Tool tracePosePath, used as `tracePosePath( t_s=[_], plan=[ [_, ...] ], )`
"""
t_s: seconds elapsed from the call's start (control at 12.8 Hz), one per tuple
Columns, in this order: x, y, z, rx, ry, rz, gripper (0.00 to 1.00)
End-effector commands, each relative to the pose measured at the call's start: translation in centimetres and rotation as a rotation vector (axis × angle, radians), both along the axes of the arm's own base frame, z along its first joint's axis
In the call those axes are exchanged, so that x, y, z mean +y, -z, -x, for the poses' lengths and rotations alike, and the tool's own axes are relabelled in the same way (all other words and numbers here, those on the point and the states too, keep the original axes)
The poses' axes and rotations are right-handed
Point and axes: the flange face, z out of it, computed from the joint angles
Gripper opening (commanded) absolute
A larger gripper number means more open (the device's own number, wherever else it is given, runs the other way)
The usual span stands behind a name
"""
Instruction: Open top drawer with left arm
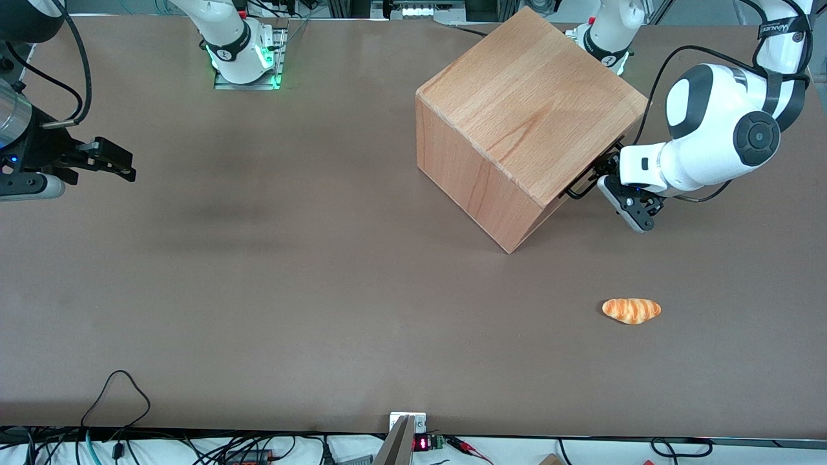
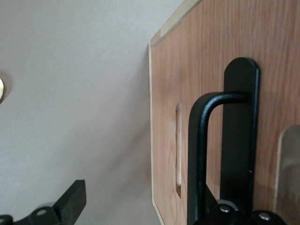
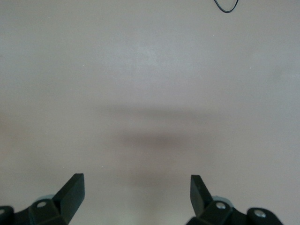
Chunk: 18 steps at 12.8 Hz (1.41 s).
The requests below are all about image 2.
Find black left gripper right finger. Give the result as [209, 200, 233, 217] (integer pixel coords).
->
[199, 184, 292, 225]

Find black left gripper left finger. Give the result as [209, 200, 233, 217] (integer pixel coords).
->
[0, 180, 87, 225]

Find black metal drawer handle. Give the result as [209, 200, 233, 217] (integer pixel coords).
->
[187, 57, 261, 225]

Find light wooden drawer cabinet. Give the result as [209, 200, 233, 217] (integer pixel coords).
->
[148, 0, 300, 225]

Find orange striped bread toy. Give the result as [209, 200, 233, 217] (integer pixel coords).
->
[0, 78, 5, 105]

